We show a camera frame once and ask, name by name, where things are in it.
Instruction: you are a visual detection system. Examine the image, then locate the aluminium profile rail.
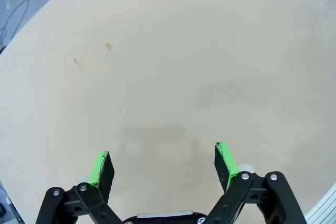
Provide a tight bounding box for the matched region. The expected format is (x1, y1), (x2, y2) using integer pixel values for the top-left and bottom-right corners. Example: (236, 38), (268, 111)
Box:
(305, 182), (336, 224)

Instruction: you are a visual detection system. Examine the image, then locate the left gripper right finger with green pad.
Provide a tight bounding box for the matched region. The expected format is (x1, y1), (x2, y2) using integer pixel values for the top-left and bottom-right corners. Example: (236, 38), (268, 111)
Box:
(204, 142), (308, 224)

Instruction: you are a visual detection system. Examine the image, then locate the black floor cable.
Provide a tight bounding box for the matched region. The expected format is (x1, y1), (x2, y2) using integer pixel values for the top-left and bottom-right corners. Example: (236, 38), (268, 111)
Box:
(0, 0), (33, 51)

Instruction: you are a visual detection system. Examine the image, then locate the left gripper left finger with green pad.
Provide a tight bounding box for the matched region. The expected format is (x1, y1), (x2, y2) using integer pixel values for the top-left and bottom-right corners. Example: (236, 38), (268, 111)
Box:
(35, 151), (124, 224)

